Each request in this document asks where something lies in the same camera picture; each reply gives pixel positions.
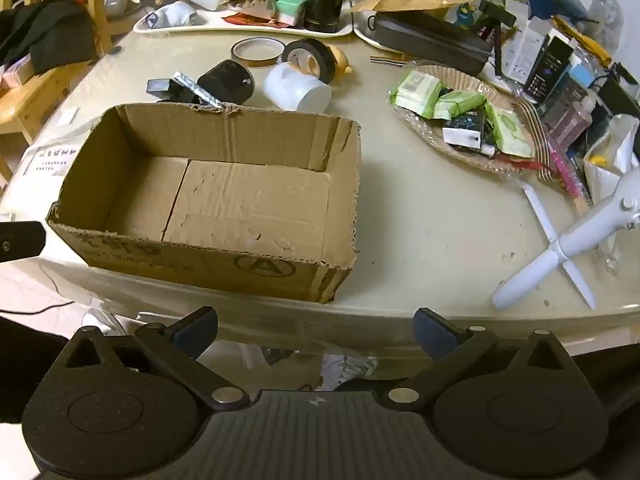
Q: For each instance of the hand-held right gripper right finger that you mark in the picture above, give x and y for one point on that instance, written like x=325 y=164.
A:
x=434 y=332

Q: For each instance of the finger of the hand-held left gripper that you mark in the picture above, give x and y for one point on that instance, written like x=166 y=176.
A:
x=20 y=241

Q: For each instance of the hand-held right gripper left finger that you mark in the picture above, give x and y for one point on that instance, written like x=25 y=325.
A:
x=196 y=331

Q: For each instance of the brown cardboard box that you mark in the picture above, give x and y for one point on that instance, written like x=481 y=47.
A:
x=250 y=200

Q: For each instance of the black cylindrical switch base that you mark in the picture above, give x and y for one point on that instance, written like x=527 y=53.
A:
x=225 y=81

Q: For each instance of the white paper sheet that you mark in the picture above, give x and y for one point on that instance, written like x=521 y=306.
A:
x=52 y=162

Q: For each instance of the white selfie stick tripod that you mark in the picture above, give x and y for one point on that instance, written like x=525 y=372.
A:
x=550 y=255

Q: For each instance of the wooden chair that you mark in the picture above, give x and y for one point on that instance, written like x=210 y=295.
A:
x=30 y=100

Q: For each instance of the black box with white label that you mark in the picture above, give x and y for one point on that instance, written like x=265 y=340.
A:
x=465 y=132

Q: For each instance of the pink glitter pen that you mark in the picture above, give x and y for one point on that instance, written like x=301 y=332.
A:
x=565 y=170

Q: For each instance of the small black clip box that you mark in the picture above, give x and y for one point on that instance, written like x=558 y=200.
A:
x=162 y=86

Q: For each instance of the black cloth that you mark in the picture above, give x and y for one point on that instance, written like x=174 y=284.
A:
x=50 y=30

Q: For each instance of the green wet wipe pack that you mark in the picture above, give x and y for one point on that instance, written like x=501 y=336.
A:
x=457 y=104
x=510 y=130
x=417 y=92

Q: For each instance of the striped woven basket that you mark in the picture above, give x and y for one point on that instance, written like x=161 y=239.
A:
x=537 y=130

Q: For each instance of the silver foil strip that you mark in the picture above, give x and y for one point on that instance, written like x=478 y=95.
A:
x=197 y=89

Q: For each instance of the white paper bag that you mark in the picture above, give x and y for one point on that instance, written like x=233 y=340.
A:
x=612 y=160

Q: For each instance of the pink liquid bottle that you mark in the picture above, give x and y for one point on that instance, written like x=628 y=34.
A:
x=567 y=122

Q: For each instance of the basket of wet wipes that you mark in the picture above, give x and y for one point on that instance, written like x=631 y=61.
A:
x=460 y=80

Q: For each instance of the white cylindrical container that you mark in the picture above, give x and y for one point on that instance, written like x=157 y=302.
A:
x=295 y=90

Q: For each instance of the white sock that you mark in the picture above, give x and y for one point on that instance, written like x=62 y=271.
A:
x=172 y=14

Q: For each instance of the yellow bear-shaped holder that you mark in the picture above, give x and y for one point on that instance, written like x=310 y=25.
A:
x=342 y=60

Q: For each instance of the black product box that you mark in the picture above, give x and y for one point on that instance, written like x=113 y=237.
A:
x=550 y=67

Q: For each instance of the white tray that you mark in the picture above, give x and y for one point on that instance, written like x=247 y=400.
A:
x=210 y=22
x=364 y=32

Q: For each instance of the dark grey hard case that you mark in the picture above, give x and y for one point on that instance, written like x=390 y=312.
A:
x=430 y=40

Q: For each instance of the black tape roll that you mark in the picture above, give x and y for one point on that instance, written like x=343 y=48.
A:
x=325 y=57

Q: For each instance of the white product box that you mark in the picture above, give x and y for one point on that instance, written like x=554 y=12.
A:
x=525 y=45

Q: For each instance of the red packet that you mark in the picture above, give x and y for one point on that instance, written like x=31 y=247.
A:
x=245 y=20

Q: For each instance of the brown paper envelope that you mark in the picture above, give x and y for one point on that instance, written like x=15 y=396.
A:
x=410 y=1

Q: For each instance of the mint green box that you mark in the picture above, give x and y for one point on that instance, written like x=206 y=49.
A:
x=290 y=10

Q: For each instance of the black mini tripod camera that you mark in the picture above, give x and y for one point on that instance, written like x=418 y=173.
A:
x=497 y=15

